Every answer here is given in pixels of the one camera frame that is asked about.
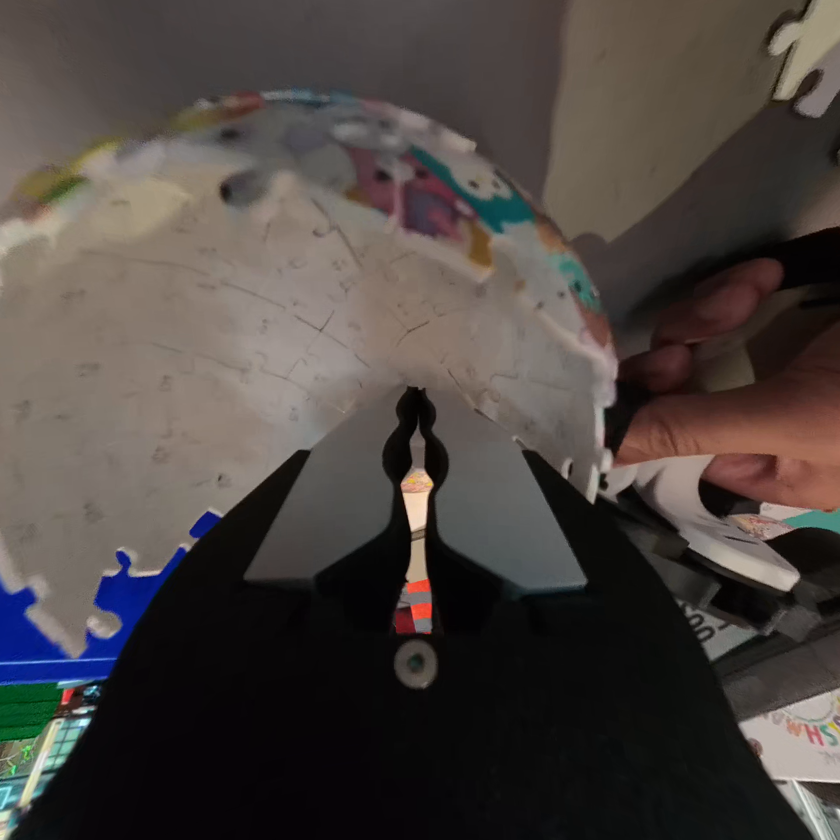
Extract person's left hand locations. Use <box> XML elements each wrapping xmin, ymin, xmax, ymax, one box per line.
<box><xmin>616</xmin><ymin>256</ymin><xmax>840</xmax><ymax>513</ymax></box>

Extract colourful puzzle ball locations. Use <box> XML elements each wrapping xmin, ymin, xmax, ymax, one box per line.
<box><xmin>0</xmin><ymin>88</ymin><xmax>618</xmax><ymax>657</ymax></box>

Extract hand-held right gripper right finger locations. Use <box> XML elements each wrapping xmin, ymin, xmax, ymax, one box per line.
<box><xmin>419</xmin><ymin>387</ymin><xmax>588</xmax><ymax>632</ymax></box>

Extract colourful puzzle box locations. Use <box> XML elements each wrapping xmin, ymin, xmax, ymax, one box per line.
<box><xmin>740</xmin><ymin>689</ymin><xmax>840</xmax><ymax>783</ymax></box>

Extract blue plastic bin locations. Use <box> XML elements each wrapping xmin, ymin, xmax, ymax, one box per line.
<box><xmin>0</xmin><ymin>512</ymin><xmax>224</xmax><ymax>683</ymax></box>

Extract puzzle instruction leaflet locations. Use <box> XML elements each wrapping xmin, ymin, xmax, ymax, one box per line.
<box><xmin>402</xmin><ymin>467</ymin><xmax>434</xmax><ymax>526</ymax></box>

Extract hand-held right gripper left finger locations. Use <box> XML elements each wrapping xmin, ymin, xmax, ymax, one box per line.
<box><xmin>243</xmin><ymin>387</ymin><xmax>416</xmax><ymax>632</ymax></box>

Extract orange traffic cone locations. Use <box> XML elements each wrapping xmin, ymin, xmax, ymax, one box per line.
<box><xmin>394</xmin><ymin>577</ymin><xmax>434</xmax><ymax>634</ymax></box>

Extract puzzle piece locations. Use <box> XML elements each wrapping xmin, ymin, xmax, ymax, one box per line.
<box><xmin>768</xmin><ymin>0</ymin><xmax>840</xmax><ymax>119</ymax></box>

